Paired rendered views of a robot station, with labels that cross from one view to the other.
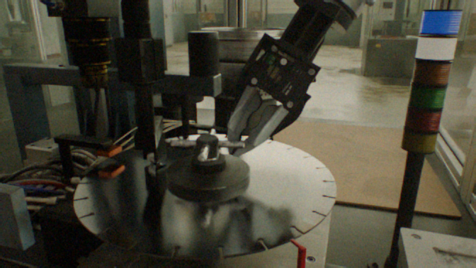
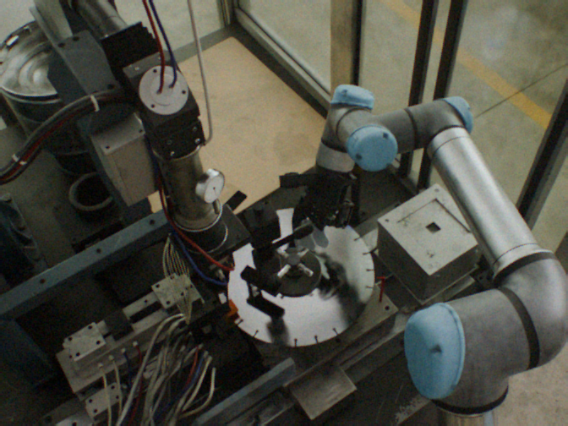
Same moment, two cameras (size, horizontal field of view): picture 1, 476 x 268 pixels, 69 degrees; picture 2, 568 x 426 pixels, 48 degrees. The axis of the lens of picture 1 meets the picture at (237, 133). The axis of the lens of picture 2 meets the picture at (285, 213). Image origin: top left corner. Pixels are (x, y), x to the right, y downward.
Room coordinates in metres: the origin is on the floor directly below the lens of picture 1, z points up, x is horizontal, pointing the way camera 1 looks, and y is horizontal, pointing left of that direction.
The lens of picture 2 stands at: (-0.04, 0.53, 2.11)
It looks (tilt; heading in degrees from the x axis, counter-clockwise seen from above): 55 degrees down; 313
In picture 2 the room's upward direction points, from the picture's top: 6 degrees counter-clockwise
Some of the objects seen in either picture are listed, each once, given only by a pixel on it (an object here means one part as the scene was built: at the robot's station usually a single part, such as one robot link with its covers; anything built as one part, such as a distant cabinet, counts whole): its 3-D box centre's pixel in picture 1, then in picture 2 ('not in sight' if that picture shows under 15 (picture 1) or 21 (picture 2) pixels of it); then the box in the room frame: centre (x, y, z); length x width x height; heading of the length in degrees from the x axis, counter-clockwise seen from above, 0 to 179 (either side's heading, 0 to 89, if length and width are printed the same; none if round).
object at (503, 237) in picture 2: not in sight; (489, 213); (0.11, -0.08, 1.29); 0.49 x 0.11 x 0.12; 144
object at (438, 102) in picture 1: (426, 95); not in sight; (0.47, -0.26, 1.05); 0.05 x 0.04 x 0.03; 162
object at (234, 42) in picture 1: (246, 82); (76, 105); (1.20, -0.03, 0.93); 0.31 x 0.31 x 0.36
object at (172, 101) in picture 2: not in sight; (135, 92); (0.60, 0.15, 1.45); 0.35 x 0.07 x 0.28; 162
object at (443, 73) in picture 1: (431, 71); not in sight; (0.47, -0.26, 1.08); 0.05 x 0.04 x 0.03; 162
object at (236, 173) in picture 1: (208, 166); (294, 269); (0.42, 0.04, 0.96); 0.11 x 0.11 x 0.03
